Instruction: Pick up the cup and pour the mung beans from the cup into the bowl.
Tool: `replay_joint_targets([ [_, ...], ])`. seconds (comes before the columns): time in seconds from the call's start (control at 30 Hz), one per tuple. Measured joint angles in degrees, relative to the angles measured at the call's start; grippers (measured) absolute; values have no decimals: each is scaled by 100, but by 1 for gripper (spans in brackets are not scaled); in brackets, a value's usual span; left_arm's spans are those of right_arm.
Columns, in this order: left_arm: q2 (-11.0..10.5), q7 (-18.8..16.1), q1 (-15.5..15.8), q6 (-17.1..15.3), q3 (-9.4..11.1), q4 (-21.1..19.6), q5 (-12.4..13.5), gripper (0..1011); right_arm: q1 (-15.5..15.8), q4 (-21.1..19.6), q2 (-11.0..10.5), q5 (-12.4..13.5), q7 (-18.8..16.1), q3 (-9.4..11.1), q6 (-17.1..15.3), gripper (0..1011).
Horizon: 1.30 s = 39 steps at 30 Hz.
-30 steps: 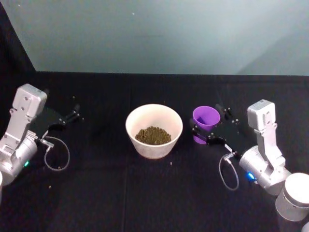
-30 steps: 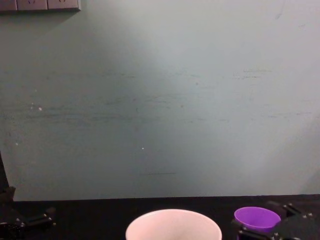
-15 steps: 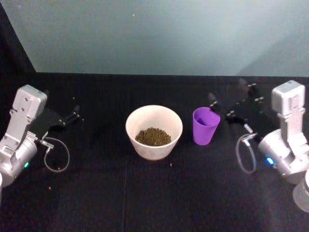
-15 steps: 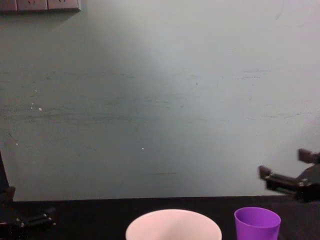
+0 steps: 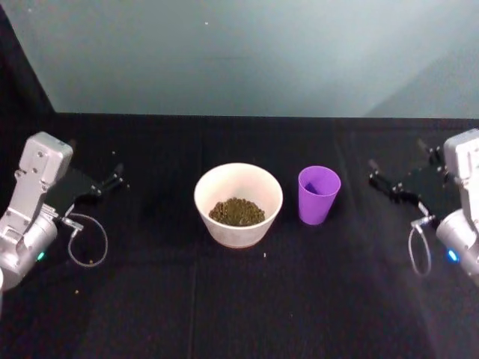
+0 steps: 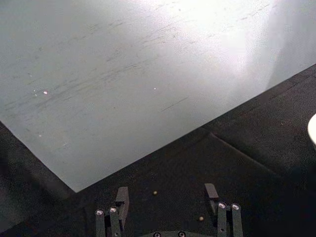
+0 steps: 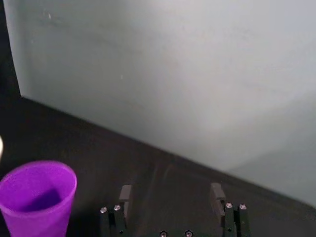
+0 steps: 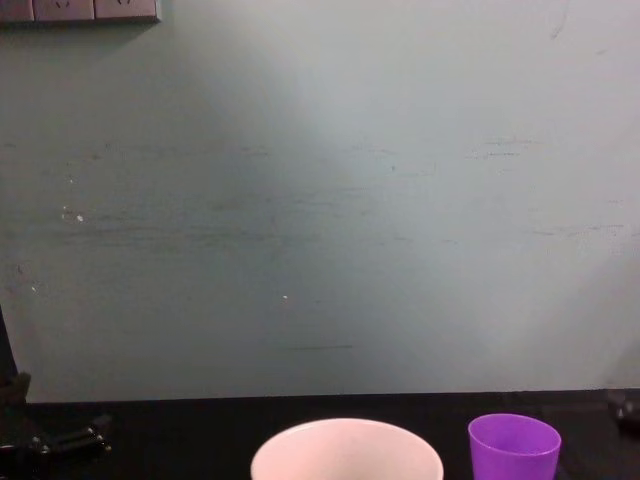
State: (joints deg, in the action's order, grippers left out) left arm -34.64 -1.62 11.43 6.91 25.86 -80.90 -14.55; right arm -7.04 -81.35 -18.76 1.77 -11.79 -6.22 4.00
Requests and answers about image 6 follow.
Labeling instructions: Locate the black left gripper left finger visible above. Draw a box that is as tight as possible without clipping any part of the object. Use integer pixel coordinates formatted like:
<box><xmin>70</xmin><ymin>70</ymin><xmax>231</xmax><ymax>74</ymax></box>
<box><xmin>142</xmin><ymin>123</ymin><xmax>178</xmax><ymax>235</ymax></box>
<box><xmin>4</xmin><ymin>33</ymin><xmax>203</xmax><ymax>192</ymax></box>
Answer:
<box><xmin>95</xmin><ymin>186</ymin><xmax>130</xmax><ymax>237</ymax></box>

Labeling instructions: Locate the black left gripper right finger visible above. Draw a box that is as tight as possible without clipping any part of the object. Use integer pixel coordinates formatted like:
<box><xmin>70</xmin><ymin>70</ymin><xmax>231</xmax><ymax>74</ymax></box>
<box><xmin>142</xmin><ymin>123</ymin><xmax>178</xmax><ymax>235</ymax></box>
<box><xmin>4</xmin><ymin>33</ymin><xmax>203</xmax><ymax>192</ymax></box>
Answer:
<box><xmin>204</xmin><ymin>183</ymin><xmax>244</xmax><ymax>237</ymax></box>

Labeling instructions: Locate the black table cloth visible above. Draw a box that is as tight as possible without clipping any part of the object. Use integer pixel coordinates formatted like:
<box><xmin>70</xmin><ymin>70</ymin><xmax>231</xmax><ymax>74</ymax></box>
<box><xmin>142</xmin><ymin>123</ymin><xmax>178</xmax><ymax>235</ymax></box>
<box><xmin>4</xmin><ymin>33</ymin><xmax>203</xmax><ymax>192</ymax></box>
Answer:
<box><xmin>0</xmin><ymin>63</ymin><xmax>316</xmax><ymax>237</ymax></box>

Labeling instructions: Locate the roll of white tape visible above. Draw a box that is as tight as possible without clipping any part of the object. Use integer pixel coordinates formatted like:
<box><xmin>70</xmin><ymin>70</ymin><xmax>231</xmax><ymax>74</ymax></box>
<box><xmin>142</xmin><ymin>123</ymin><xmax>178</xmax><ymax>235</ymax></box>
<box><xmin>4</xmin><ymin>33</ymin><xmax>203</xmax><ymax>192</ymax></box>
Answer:
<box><xmin>307</xmin><ymin>114</ymin><xmax>316</xmax><ymax>152</ymax></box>

